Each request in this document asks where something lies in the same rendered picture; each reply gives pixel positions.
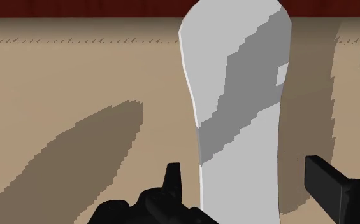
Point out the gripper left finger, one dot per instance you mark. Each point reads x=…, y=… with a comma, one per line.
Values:
x=162, y=201

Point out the white long flat object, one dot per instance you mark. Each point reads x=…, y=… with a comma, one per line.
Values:
x=248, y=173

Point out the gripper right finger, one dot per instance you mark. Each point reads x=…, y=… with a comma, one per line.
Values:
x=347, y=194

